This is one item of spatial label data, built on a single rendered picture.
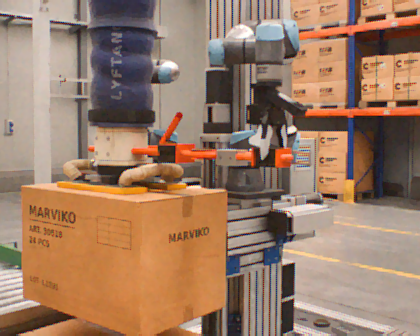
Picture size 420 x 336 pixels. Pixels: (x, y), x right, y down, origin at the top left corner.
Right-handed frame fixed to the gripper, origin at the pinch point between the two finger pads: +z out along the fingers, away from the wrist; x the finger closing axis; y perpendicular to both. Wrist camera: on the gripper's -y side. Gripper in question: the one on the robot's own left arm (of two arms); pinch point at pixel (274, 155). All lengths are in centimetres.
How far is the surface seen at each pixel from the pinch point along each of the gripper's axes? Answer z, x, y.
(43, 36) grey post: -90, -182, 369
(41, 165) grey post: 33, -178, 369
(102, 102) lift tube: -15, 10, 59
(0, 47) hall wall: -156, -463, 923
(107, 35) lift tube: -37, 10, 57
